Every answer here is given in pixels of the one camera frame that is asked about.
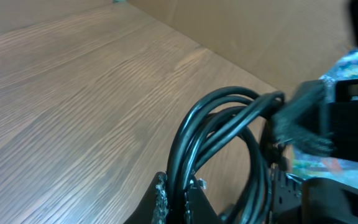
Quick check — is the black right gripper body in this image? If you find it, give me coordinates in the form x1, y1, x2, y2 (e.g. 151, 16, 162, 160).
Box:
327, 79, 358, 162

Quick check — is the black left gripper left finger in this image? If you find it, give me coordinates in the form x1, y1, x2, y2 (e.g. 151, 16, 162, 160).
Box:
124, 172, 168, 224

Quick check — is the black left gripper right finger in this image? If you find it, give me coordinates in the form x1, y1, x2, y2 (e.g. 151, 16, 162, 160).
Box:
184, 177, 219, 224

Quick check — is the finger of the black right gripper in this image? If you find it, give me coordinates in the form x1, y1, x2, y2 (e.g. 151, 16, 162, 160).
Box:
278, 133, 334, 157
272, 80, 330, 142

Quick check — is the black cable bundle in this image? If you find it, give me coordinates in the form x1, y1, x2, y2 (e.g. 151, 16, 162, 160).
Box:
165, 86, 287, 224

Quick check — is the brown cardboard backdrop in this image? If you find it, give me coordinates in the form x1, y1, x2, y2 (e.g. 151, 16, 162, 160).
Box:
0, 0, 358, 94

